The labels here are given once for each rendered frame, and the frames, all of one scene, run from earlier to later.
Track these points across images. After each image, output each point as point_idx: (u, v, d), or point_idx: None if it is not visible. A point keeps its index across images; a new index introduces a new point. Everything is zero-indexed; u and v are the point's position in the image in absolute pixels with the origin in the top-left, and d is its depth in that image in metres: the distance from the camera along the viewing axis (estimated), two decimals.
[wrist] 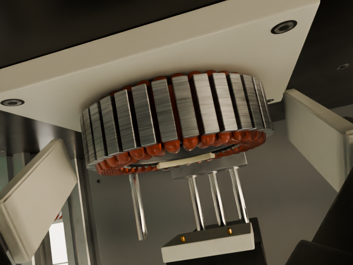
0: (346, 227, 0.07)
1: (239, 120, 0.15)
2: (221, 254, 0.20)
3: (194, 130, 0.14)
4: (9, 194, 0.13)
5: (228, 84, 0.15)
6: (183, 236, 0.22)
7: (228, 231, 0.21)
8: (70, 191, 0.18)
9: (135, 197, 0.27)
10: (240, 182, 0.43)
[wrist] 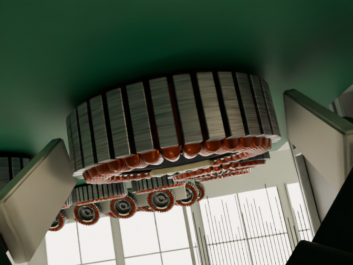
0: (346, 227, 0.07)
1: (247, 124, 0.13)
2: None
3: (197, 135, 0.12)
4: (9, 194, 0.13)
5: (234, 84, 0.14)
6: None
7: None
8: (70, 191, 0.18)
9: None
10: None
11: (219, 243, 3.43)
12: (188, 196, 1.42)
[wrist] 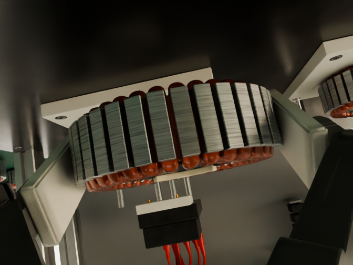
0: (319, 222, 0.08)
1: None
2: (172, 208, 0.34)
3: None
4: (39, 180, 0.14)
5: None
6: (148, 200, 0.35)
7: (176, 195, 0.35)
8: None
9: None
10: (190, 176, 0.57)
11: None
12: None
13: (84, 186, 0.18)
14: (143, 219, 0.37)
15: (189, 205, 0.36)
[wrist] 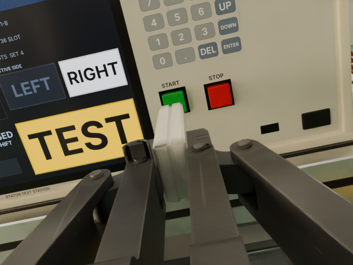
0: (210, 223, 0.09)
1: None
2: None
3: None
4: (166, 141, 0.15)
5: None
6: None
7: None
8: None
9: None
10: None
11: None
12: None
13: None
14: None
15: None
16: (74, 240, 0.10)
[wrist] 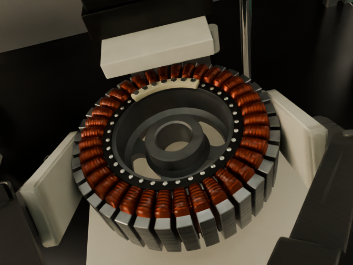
0: (319, 222, 0.08)
1: None
2: (138, 55, 0.16)
3: None
4: (39, 180, 0.14)
5: None
6: None
7: None
8: None
9: (247, 43, 0.23)
10: None
11: None
12: None
13: (273, 106, 0.17)
14: (200, 5, 0.17)
15: (106, 38, 0.18)
16: None
